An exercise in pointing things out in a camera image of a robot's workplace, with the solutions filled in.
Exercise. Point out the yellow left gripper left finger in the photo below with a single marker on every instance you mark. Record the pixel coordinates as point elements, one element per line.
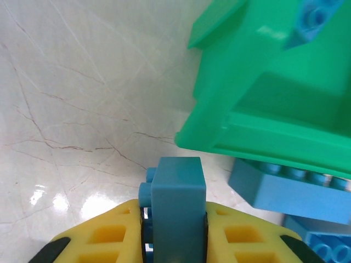
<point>109,235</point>

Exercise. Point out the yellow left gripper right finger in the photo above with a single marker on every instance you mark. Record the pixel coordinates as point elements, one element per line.
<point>241,238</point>

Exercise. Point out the long blue lego brick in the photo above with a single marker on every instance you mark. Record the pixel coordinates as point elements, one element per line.
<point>288,197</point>

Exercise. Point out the green plastic bin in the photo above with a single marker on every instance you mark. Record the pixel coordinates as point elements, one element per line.
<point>246,68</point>

